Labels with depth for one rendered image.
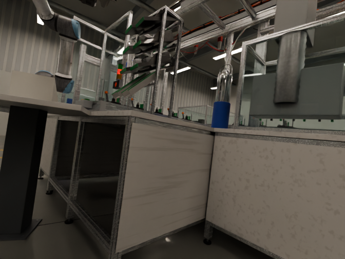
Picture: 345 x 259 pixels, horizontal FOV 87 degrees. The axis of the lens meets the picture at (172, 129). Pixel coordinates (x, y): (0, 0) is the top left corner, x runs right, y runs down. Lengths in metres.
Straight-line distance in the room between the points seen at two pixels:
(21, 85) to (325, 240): 1.92
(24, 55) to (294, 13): 9.44
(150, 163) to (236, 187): 0.63
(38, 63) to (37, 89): 8.40
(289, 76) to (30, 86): 1.67
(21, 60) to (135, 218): 9.26
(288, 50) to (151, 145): 1.06
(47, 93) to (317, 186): 1.68
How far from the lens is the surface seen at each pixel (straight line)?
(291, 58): 1.45
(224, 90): 1.78
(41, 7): 1.54
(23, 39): 10.12
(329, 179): 1.21
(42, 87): 1.50
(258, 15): 2.31
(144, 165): 0.99
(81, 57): 2.81
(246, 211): 1.35
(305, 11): 1.67
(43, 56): 9.96
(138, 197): 1.02
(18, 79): 1.56
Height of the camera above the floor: 0.76
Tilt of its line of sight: 2 degrees up
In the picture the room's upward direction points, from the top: 7 degrees clockwise
